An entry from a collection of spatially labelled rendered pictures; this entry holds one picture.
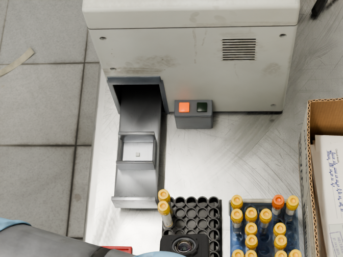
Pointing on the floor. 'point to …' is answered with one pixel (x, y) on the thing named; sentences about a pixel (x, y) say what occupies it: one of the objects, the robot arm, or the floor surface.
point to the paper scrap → (17, 62)
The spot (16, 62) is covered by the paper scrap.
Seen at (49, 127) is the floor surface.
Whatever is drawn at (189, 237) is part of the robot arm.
